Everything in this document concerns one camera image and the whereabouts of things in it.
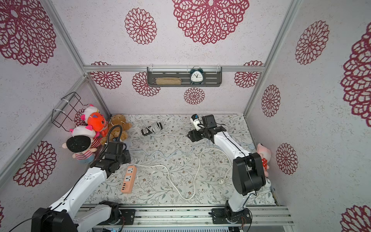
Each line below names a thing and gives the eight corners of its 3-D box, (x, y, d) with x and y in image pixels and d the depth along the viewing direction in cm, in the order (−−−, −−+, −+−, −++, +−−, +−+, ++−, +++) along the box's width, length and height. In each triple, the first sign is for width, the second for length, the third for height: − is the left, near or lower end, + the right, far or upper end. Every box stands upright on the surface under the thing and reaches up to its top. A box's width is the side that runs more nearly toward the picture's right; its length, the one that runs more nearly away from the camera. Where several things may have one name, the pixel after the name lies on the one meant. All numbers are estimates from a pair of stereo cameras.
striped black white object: (145, 140, 107) (143, 135, 102) (142, 134, 110) (140, 129, 105) (164, 131, 112) (163, 126, 107) (160, 126, 116) (159, 120, 111)
